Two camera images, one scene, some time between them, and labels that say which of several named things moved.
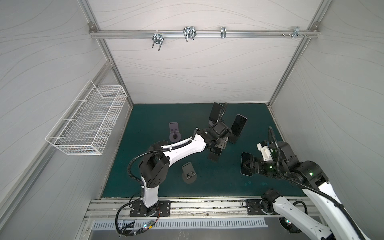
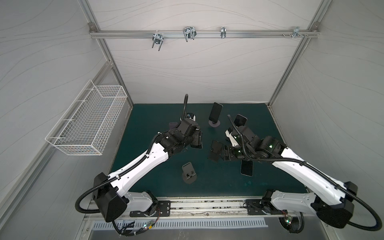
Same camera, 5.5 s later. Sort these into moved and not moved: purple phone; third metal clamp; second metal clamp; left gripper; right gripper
Moved: right gripper; left gripper
Not moved: third metal clamp; purple phone; second metal clamp
